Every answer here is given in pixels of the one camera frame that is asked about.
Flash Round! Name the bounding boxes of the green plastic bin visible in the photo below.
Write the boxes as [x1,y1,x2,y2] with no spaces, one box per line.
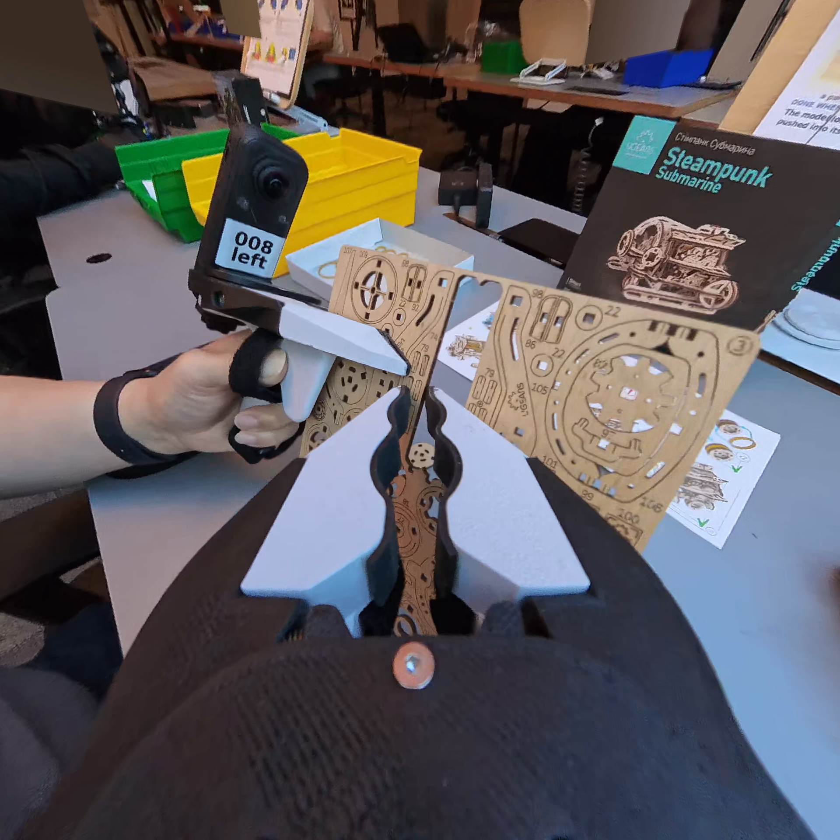
[115,122,303,244]

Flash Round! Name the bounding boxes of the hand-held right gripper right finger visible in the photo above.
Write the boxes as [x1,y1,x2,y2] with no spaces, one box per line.
[427,387,592,630]

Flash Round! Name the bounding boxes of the open instruction booklet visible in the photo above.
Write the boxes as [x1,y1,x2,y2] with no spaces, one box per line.
[438,302,782,551]

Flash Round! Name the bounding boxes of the laser-cut wooden parts sheet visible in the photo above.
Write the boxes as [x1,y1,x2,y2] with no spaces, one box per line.
[298,245,762,637]

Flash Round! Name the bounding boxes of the dark model kit box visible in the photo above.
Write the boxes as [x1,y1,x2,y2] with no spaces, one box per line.
[558,115,840,332]

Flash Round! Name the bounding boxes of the yellow plastic bin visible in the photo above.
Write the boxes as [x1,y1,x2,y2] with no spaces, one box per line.
[180,128,422,280]

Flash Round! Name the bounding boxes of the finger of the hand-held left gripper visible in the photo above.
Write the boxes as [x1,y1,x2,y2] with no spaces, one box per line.
[280,301,414,378]

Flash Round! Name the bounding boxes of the dark flat pad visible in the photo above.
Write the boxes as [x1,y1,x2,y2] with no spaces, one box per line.
[497,218,581,266]

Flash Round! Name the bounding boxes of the black wristband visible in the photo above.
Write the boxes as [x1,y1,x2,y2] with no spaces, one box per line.
[92,369,198,468]

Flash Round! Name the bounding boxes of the wooden background table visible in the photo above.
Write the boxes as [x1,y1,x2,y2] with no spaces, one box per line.
[322,51,736,120]

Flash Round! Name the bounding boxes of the black power adapter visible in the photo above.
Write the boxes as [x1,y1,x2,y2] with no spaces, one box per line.
[438,169,483,207]

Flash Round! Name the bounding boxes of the small green bin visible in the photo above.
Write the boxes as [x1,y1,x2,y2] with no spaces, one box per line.
[480,39,530,75]

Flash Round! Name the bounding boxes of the shallow white cardboard box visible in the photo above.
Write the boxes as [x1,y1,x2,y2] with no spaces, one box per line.
[285,218,475,296]

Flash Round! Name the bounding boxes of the black coiled cable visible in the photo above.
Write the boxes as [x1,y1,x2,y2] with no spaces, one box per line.
[572,118,606,214]

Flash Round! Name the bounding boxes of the blue plastic bin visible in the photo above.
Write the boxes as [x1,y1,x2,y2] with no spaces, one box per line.
[622,48,715,89]

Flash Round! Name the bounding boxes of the person's left hand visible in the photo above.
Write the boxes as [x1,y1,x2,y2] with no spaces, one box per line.
[118,330,304,458]

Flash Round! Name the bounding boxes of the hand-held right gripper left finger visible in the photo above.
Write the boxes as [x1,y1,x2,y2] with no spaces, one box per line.
[239,387,412,637]

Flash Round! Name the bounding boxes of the person's grey shirt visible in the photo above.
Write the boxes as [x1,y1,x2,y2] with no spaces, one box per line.
[0,663,126,840]

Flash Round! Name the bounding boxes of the cardboard instruction sign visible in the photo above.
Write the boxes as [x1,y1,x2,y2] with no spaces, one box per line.
[718,0,840,153]

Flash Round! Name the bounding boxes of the white wood-edged sign board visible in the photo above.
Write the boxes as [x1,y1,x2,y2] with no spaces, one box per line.
[241,0,315,109]

